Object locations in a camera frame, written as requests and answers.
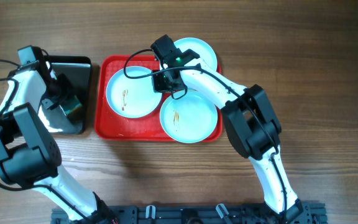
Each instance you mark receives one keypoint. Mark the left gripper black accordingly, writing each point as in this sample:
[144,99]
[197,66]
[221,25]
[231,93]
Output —
[53,101]

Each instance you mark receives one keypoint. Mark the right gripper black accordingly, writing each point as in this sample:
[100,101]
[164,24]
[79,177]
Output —
[159,86]

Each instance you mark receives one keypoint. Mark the green yellow sponge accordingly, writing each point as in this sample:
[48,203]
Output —
[71,105]

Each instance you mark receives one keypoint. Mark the light blue plate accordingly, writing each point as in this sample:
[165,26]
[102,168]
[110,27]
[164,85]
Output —
[188,117]
[202,51]
[131,98]

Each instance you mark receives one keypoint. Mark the light blue plate bottom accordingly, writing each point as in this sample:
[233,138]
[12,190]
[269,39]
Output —
[188,117]

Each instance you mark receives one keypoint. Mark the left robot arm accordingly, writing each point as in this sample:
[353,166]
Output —
[29,156]

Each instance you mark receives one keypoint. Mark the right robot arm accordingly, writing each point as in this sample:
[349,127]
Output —
[250,122]

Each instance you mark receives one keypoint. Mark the black rectangular water tray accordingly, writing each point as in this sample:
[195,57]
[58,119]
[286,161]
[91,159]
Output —
[78,69]

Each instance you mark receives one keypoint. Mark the red plastic tray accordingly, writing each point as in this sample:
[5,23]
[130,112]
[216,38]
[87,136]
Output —
[110,126]

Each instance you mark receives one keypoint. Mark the light blue plate top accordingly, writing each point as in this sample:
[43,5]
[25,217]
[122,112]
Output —
[202,51]

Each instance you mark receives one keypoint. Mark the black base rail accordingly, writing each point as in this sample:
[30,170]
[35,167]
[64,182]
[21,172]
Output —
[248,213]

